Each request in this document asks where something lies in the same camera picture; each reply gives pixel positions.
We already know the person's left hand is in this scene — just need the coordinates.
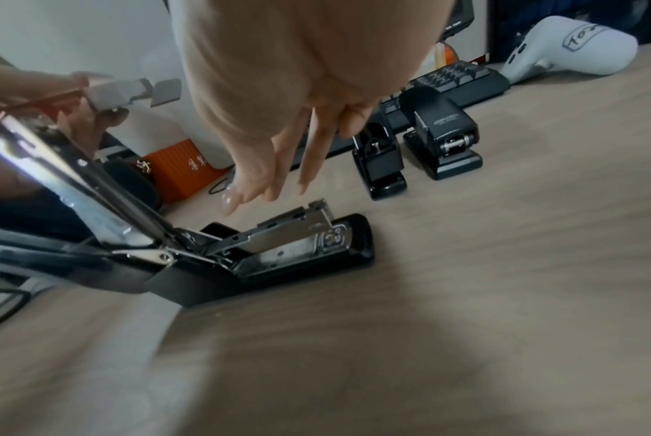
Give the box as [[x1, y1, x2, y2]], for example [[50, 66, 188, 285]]
[[0, 62, 130, 157]]

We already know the person's right hand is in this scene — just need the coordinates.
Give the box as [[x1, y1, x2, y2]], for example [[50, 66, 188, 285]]
[[166, 0, 458, 216]]

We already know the small black stapler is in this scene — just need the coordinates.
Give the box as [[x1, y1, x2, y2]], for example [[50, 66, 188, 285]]
[[350, 121, 409, 201]]

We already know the slim black stapler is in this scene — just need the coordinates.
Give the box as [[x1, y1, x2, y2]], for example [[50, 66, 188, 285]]
[[399, 86, 484, 181]]

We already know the grey top stapler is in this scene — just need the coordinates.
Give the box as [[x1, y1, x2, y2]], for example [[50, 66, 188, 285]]
[[0, 111, 378, 309]]

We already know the black handbag gold logo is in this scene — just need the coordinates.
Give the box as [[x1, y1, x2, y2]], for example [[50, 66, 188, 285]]
[[95, 159, 164, 210]]

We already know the black keyboard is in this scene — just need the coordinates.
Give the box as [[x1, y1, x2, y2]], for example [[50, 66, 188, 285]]
[[289, 59, 513, 161]]

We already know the white handheld controller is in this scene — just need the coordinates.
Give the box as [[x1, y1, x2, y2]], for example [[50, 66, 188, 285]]
[[499, 15, 640, 85]]

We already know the thin black keyboard cable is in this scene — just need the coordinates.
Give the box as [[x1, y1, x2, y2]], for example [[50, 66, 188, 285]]
[[209, 167, 236, 198]]

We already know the black camera cable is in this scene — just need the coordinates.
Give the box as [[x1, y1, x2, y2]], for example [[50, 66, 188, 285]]
[[0, 287, 32, 334]]

